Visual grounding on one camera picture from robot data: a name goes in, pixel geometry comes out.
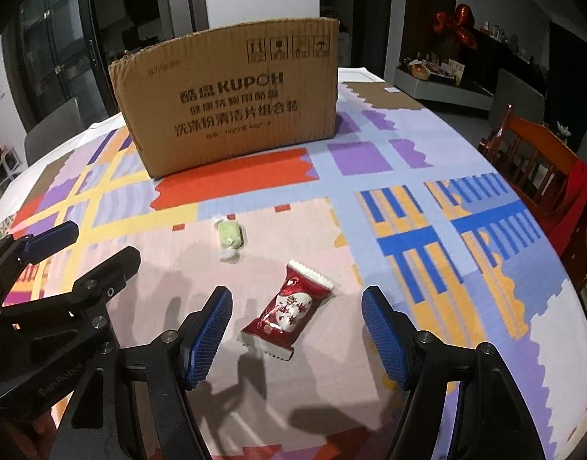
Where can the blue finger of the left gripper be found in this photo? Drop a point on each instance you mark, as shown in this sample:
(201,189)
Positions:
(105,280)
(40,247)

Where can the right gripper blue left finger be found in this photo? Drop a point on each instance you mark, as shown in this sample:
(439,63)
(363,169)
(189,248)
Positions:
(202,333)

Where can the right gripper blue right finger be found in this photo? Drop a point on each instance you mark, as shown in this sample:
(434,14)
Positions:
(398,342)

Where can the person's right hand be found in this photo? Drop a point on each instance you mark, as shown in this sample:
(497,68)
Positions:
(35,440)

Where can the white shoe rack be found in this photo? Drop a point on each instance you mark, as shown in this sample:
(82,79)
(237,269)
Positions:
(10,167)

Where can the red white wrapped candy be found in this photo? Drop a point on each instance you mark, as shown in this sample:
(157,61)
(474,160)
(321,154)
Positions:
(281,322)

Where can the pale green wrapped candy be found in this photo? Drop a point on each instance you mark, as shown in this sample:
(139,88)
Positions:
(230,239)

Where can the grey dining chair left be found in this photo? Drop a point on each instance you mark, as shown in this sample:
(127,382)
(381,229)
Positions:
(55,129)

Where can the colourful patterned tablecloth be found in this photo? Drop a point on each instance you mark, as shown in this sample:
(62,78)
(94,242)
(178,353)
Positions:
(397,199)

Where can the brown cardboard box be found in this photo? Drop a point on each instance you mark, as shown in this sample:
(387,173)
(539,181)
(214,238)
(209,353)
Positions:
(228,92)

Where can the red wooden chair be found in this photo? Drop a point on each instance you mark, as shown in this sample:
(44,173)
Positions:
(535,162)

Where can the black sliding glass door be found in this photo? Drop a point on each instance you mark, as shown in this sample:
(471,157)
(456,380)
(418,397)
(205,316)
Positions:
(55,51)

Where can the red garment on chair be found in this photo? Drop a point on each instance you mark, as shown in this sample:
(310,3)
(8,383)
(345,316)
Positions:
(560,225)

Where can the white low cabinet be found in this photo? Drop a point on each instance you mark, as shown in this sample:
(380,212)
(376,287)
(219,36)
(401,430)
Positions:
(441,93)

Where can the grey chair right side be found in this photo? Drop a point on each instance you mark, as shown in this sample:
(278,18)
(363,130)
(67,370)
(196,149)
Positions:
(511,91)

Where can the fruit basket on cabinet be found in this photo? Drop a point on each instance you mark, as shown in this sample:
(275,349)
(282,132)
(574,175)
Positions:
(419,71)

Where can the red foil balloons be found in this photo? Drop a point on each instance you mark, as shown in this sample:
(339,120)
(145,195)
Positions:
(461,24)

